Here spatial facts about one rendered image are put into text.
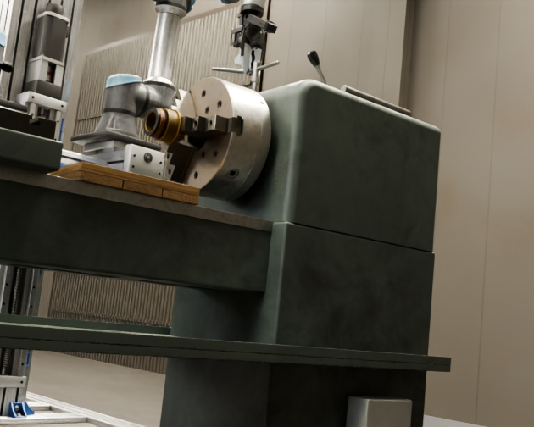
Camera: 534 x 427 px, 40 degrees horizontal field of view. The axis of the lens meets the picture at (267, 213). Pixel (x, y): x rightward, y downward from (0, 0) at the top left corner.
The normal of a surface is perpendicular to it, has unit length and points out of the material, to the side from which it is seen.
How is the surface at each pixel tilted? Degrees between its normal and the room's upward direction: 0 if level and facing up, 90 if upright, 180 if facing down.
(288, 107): 90
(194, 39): 90
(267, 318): 90
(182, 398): 90
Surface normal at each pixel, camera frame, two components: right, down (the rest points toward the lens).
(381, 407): 0.63, -0.04
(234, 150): 0.56, 0.30
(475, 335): -0.69, -0.17
